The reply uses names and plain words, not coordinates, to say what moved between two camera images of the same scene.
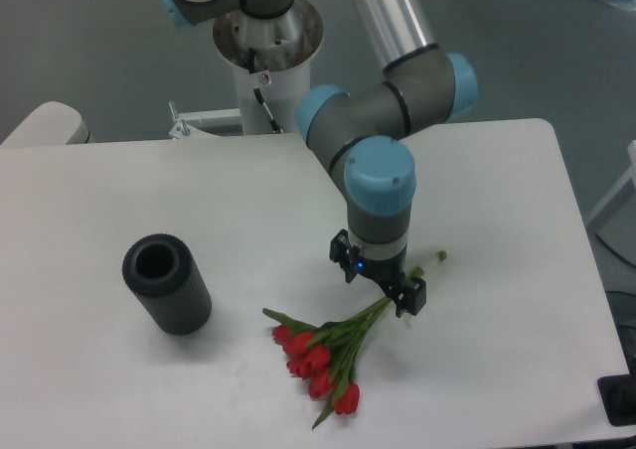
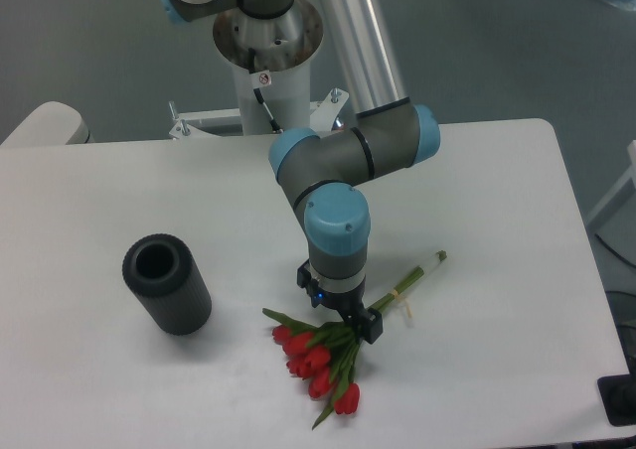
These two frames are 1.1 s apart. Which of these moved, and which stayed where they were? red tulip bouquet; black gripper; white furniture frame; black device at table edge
Moved: black gripper
Stayed: red tulip bouquet; white furniture frame; black device at table edge
